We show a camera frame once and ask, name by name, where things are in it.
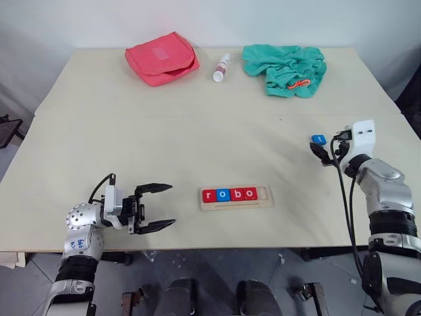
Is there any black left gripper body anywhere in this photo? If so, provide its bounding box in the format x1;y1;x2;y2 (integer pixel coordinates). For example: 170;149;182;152
121;194;147;235

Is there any orange cord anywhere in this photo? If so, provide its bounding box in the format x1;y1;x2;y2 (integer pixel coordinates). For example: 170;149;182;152
287;78;312;90

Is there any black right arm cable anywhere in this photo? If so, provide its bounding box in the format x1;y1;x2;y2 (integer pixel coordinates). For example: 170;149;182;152
330;135;384;313

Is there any rusty metal bracket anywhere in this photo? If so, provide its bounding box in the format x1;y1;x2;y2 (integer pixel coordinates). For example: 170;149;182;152
120;284;152;316
289;282;326;316

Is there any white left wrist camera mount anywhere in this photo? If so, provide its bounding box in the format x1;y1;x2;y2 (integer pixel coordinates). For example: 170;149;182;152
100;184;128;230

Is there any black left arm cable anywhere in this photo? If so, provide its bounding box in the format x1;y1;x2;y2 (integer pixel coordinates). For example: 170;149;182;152
87;172;116;205

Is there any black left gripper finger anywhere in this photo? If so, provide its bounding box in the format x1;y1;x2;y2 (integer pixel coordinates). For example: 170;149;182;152
130;219;177;235
134;182;174;198

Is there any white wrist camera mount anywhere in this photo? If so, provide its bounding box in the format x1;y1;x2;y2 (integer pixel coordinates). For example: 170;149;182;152
340;120;376;171
100;184;128;230

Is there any small white bottle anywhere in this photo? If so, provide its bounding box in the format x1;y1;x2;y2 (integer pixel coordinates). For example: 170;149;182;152
212;53;232;83

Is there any beige wooden panel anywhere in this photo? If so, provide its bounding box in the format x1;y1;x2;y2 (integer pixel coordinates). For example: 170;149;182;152
0;251;27;269

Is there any dark rounded shape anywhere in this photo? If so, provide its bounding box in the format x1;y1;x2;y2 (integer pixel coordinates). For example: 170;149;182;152
236;279;276;316
154;278;198;316

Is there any pink fabric pouch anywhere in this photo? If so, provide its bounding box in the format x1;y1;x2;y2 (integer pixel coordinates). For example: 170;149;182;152
124;31;201;88

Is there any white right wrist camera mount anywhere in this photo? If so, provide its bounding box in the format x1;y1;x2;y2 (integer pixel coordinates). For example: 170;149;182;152
340;120;376;171

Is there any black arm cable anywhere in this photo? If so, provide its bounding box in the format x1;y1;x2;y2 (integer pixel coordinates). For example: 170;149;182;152
330;135;384;313
87;172;116;205

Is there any black metal stand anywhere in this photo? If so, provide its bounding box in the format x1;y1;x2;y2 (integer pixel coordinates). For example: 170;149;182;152
0;114;26;149

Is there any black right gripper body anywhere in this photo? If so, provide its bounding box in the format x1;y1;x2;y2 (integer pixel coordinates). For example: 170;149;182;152
330;140;350;165

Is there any wooden letter tray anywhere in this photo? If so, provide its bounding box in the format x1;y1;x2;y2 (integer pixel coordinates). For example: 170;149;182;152
199;184;274;211

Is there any crumpled green cloth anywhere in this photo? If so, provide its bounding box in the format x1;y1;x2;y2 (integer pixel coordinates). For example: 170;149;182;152
241;44;328;99

